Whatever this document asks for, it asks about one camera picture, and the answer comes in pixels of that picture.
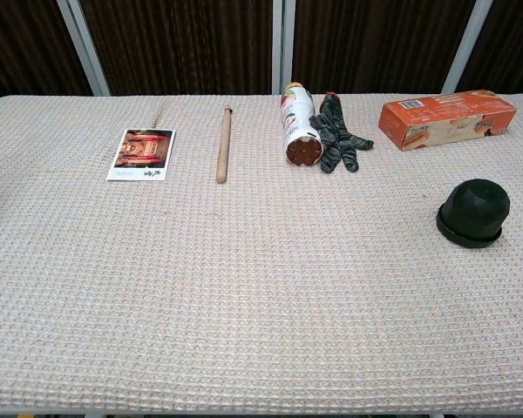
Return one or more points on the orange cardboard box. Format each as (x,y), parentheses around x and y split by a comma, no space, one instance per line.
(440,124)

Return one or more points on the black round case base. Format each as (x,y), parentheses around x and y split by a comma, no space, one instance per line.
(466,244)

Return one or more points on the grey black striped glove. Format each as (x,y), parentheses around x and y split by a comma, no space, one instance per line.
(335,130)

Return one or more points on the white plastic drink bottle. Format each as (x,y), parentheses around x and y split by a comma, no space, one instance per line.
(296,122)

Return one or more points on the dark corrugated partition panel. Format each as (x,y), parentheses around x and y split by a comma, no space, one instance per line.
(178,43)
(366,43)
(22,43)
(510,48)

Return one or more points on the photo card with white border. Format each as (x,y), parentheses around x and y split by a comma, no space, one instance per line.
(141,152)

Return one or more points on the wooden stick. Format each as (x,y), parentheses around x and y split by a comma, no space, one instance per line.
(223,143)

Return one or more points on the grey metal partition post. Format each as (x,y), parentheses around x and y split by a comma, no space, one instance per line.
(466,43)
(283,43)
(85,48)

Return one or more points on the beige waffle tablecloth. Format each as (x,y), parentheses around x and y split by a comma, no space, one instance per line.
(261,283)

